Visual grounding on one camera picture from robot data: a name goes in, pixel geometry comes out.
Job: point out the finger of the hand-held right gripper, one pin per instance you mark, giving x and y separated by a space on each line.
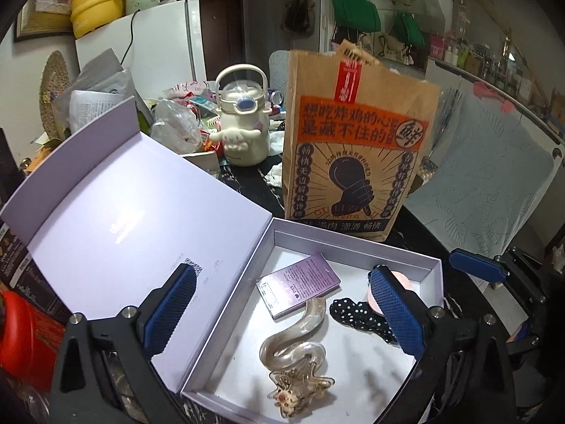
479 266

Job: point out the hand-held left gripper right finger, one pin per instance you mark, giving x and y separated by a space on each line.
397 313

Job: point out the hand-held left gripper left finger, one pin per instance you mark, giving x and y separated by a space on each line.
170 309

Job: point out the pink round case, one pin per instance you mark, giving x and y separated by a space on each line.
402 280

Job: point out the black polka dot scrunchie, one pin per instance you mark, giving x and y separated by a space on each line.
353 316

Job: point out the wavy pearly hair clip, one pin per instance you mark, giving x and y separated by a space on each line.
304 318

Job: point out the small purple box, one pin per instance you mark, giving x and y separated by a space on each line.
298 285

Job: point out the lavender gift box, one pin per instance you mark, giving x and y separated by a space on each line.
110 194

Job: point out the clear claw hair clip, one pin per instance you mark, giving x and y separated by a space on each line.
293 393

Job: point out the pale blue chair cover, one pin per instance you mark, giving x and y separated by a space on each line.
490 172

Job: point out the red lidded container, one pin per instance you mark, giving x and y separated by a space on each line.
26 340

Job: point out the black printed menu board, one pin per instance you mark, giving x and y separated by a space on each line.
22 269

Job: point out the white crumpled tissue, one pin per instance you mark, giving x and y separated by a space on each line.
274 174

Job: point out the printed brown paper bag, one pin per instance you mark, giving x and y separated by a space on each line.
357 141

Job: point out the clear plastic bag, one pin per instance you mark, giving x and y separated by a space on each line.
176 123

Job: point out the cream cartoon water bottle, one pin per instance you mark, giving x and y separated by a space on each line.
242 137

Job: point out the row of small bottles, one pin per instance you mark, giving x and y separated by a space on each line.
494 66

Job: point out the grey plastic mailer bag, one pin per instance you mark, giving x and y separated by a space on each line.
106 75

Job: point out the round woven mat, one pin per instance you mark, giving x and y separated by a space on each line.
53 92

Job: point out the green tote bag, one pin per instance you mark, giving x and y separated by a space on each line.
410 28
355 11

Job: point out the white refrigerator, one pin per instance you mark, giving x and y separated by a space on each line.
163 39

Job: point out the dark brown door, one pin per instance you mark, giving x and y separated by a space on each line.
220 26

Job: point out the dark hanging bag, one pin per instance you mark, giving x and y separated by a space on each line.
299 13

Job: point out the yellow pot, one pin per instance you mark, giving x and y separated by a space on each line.
95 6

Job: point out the gold picture frame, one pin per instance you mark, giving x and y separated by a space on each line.
31 24

